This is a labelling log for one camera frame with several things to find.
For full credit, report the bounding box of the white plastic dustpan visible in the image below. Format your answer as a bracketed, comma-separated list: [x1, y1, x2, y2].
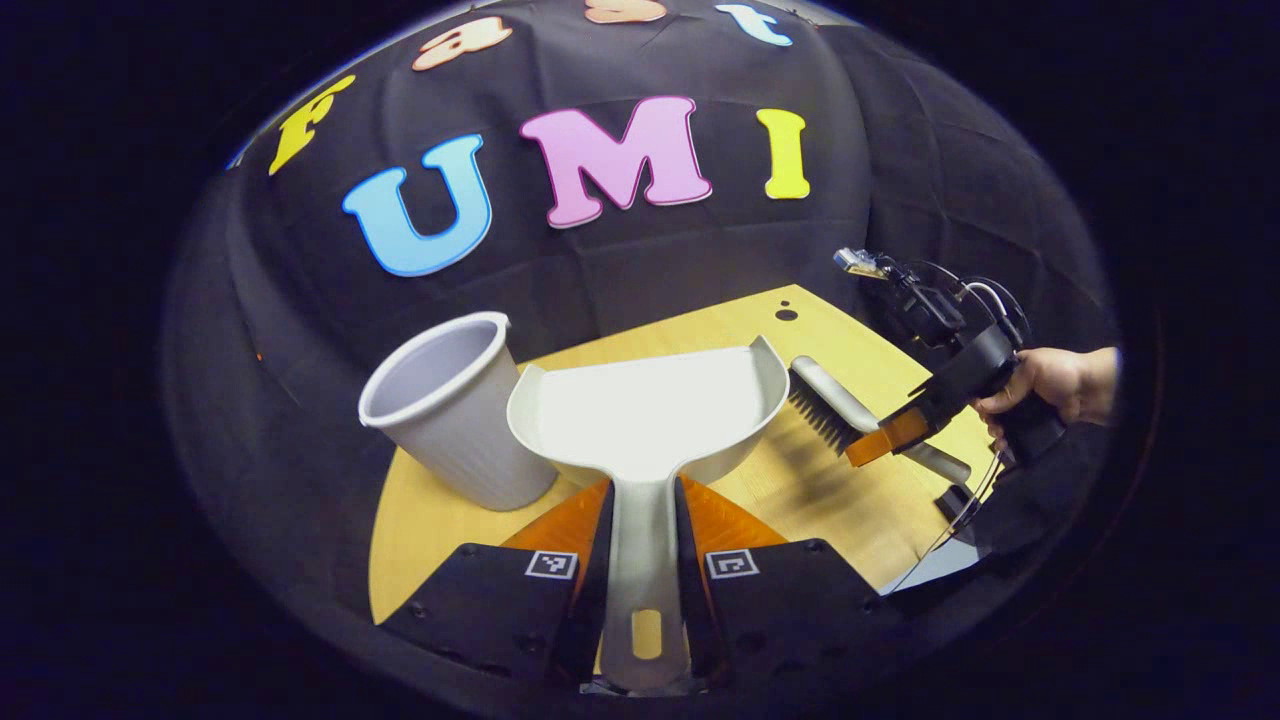
[506, 335, 791, 693]

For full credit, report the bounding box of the wooden desktop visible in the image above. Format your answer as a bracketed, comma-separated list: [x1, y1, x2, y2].
[368, 284, 1001, 626]

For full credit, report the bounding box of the grey ribbed garbage bin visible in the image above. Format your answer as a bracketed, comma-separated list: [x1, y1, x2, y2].
[358, 311, 559, 512]

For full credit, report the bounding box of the small white broom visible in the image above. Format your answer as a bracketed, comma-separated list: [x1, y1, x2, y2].
[787, 356, 973, 488]

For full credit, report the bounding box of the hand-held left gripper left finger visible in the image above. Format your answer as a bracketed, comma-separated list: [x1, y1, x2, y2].
[380, 478, 617, 691]

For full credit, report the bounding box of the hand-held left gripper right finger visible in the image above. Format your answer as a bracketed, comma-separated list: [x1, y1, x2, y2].
[674, 476, 887, 691]

